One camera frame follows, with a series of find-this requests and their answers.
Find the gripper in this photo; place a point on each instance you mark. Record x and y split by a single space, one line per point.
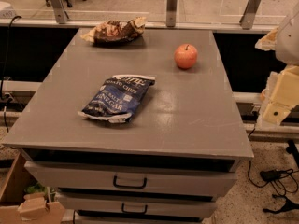
290 42

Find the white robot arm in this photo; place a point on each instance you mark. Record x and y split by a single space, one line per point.
284 40

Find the red apple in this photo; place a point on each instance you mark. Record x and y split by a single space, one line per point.
185 56

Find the upper grey drawer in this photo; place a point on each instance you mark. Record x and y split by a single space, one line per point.
103 177

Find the grey drawer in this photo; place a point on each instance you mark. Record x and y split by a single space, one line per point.
103 177
130 206

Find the blue potato chips bag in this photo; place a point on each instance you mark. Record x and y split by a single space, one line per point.
118 98

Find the lower grey drawer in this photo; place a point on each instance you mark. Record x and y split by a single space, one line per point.
130 206

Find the brown crumpled snack bag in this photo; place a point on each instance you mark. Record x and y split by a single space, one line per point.
116 32

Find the cardboard box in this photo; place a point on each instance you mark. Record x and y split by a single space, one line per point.
19 207

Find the white device at top left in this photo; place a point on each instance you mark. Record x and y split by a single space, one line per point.
6 10

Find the black power adapter with cables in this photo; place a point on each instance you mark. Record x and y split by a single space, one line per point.
274 177

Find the right metal railing post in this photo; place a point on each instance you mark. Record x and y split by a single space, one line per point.
248 17

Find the metal railing post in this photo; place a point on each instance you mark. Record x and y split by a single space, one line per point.
59 12
248 17
171 12

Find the middle metal railing post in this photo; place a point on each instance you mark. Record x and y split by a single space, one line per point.
171 12

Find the left metal railing post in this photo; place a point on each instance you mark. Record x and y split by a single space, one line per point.
59 12

